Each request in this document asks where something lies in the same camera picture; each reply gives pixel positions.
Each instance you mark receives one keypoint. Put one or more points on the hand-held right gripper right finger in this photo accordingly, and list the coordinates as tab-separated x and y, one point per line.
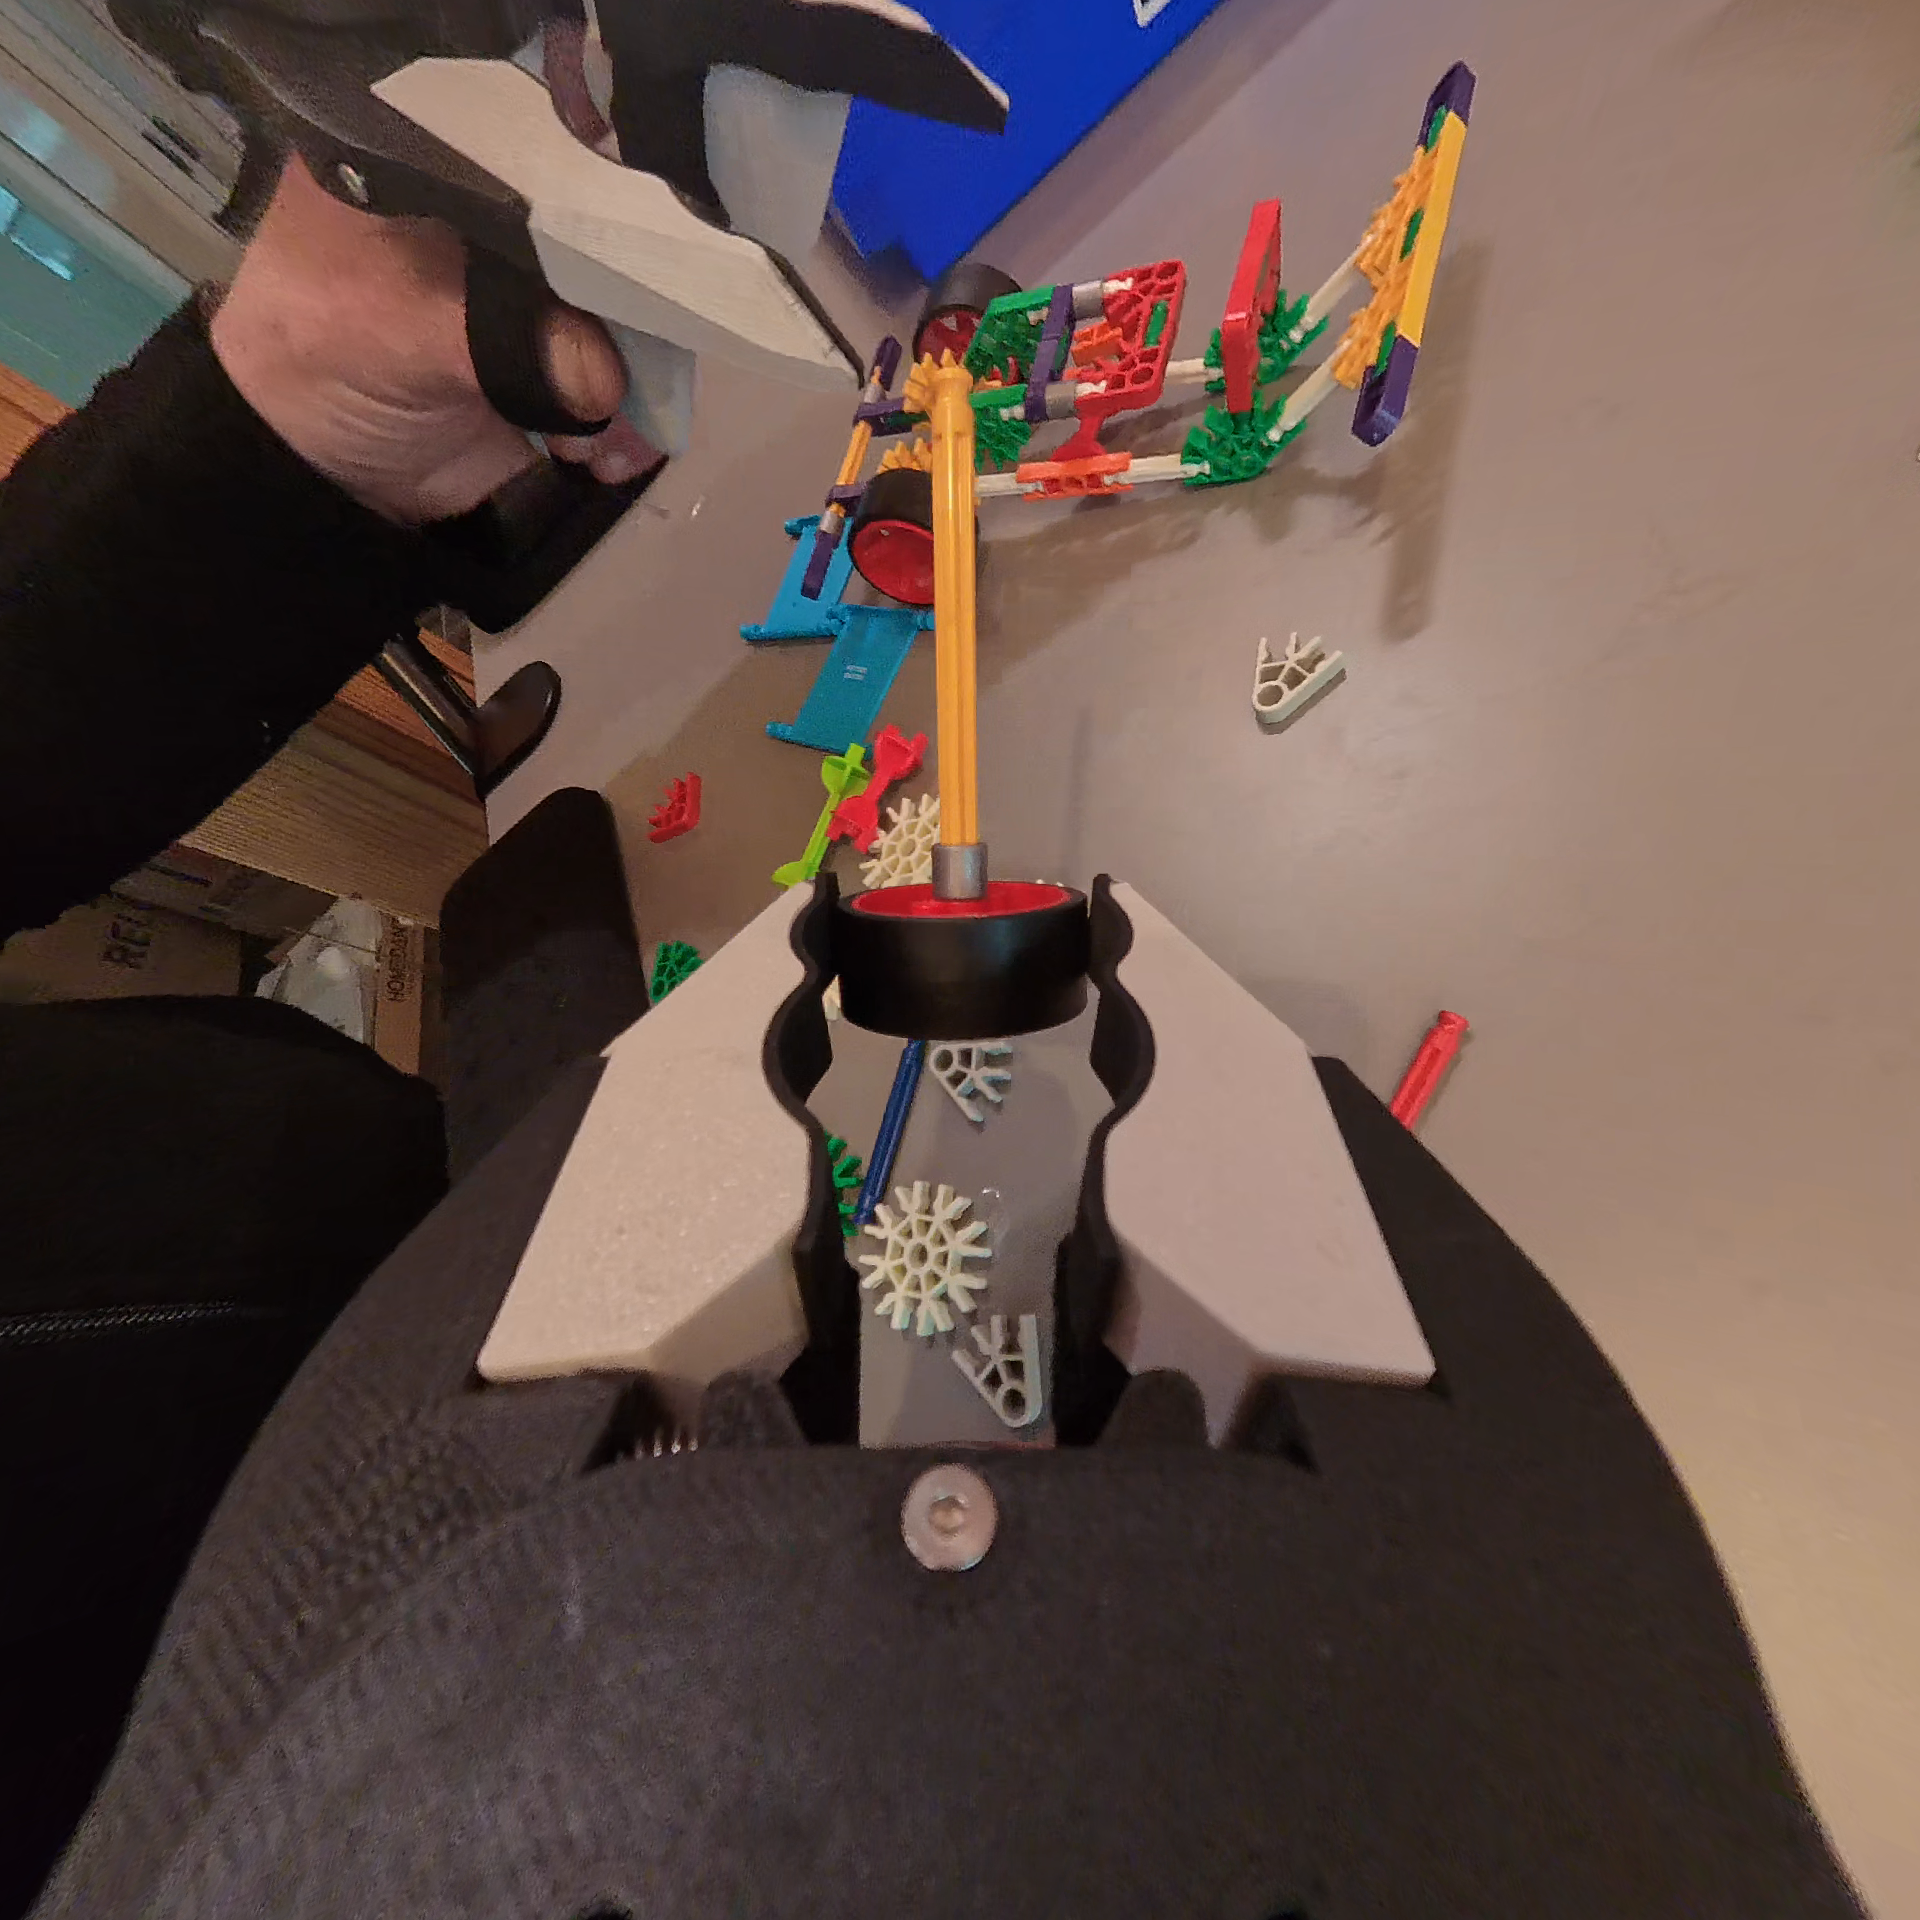
1262	1232

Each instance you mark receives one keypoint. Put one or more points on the white rod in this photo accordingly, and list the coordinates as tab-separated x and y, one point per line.
1306	395

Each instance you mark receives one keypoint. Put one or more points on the white snowflake connector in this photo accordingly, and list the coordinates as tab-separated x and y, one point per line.
926	1253
910	846

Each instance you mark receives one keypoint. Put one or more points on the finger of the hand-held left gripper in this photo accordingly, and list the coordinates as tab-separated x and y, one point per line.
646	256
772	157

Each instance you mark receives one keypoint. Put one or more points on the person's left forearm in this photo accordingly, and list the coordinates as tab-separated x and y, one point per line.
149	569

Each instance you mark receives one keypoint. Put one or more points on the green fan connector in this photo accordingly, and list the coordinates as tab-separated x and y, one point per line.
673	967
842	1163
1237	441

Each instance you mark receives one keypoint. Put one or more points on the black wheel red hub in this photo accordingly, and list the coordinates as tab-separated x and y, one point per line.
960	960
910	549
969	308

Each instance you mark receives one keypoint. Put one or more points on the brown cardboard box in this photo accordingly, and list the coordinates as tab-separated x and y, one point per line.
181	944

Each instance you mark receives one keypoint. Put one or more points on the person's left hand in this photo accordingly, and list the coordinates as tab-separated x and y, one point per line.
360	374

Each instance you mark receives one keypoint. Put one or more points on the lime green plastic piece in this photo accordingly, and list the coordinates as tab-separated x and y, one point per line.
824	816

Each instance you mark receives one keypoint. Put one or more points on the blue storage bin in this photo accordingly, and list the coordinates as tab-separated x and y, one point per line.
1052	118

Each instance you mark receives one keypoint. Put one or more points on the light grey wedge connector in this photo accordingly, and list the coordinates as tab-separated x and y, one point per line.
972	1072
1003	1373
1293	676

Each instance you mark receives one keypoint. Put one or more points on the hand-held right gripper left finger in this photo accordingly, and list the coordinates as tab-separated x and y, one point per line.
660	1232

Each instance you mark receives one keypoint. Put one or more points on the red and green toy model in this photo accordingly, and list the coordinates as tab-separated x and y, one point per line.
1141	322

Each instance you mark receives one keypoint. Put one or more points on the red double-ended connector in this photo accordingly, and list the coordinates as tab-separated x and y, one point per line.
886	773

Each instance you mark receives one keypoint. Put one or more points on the yellow connector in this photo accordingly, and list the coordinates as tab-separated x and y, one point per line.
1417	203
1374	322

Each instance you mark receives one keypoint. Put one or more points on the red connector piece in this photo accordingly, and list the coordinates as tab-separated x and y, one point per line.
676	808

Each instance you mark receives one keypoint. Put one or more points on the purple and yellow rod assembly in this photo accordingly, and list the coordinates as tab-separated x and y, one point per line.
842	494

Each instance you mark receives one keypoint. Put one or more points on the purple connector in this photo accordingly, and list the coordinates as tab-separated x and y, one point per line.
1448	99
1383	398

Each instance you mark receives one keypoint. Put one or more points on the yellow rod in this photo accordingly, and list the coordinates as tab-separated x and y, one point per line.
957	631

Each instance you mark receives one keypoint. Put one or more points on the red long rod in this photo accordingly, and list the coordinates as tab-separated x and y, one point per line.
1425	1069

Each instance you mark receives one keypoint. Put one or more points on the blue rod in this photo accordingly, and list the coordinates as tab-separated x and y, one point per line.
889	1133

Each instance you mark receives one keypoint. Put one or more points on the grey spacer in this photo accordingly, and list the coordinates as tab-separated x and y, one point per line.
960	871

